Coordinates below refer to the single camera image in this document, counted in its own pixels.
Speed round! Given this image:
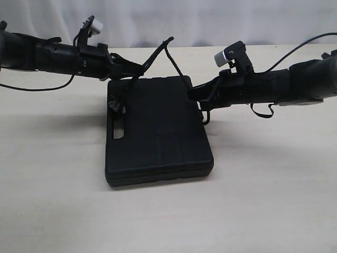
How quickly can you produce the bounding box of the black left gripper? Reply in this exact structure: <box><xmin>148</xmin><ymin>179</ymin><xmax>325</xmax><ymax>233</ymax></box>
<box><xmin>77</xmin><ymin>43</ymin><xmax>144</xmax><ymax>81</ymax></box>

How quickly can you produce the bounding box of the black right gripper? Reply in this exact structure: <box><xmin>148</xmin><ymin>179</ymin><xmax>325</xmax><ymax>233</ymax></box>
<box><xmin>187</xmin><ymin>71</ymin><xmax>252</xmax><ymax>110</ymax></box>

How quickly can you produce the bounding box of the black braided rope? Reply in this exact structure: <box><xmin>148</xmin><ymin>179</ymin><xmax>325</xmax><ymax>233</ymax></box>
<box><xmin>107</xmin><ymin>36</ymin><xmax>194</xmax><ymax>114</ymax></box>

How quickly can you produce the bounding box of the black plastic carrying case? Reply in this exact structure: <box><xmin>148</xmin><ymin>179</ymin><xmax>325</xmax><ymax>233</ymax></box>
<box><xmin>105</xmin><ymin>76</ymin><xmax>214</xmax><ymax>187</ymax></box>

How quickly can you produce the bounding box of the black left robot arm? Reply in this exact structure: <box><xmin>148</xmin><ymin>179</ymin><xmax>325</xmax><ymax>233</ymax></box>
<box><xmin>1</xmin><ymin>16</ymin><xmax>145</xmax><ymax>81</ymax></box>

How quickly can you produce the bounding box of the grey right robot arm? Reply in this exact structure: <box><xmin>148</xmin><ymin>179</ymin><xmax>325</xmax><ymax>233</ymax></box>
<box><xmin>188</xmin><ymin>51</ymin><xmax>336</xmax><ymax>111</ymax></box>

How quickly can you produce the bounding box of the white backdrop curtain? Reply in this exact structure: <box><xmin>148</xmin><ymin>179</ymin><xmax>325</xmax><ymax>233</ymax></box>
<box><xmin>1</xmin><ymin>1</ymin><xmax>336</xmax><ymax>47</ymax></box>

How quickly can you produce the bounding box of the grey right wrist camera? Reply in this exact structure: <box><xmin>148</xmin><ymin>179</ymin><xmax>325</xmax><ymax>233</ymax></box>
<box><xmin>214</xmin><ymin>41</ymin><xmax>254</xmax><ymax>73</ymax></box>

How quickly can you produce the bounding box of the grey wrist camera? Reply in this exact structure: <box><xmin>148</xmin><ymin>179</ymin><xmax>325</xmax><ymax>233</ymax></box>
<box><xmin>82</xmin><ymin>15</ymin><xmax>104</xmax><ymax>37</ymax></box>
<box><xmin>214</xmin><ymin>41</ymin><xmax>254</xmax><ymax>73</ymax></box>

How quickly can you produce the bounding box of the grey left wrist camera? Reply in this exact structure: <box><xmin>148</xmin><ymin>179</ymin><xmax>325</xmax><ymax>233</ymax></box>
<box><xmin>82</xmin><ymin>15</ymin><xmax>104</xmax><ymax>37</ymax></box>

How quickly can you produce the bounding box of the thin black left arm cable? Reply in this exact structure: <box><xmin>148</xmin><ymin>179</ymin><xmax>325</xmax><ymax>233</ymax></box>
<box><xmin>0</xmin><ymin>73</ymin><xmax>76</xmax><ymax>92</ymax></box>

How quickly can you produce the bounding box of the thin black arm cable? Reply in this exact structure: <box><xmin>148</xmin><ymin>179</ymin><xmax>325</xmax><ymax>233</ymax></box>
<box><xmin>265</xmin><ymin>33</ymin><xmax>337</xmax><ymax>73</ymax></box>
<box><xmin>0</xmin><ymin>73</ymin><xmax>76</xmax><ymax>92</ymax></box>

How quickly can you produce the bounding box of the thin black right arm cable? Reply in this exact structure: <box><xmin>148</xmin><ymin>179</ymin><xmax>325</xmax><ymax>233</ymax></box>
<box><xmin>265</xmin><ymin>33</ymin><xmax>337</xmax><ymax>73</ymax></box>

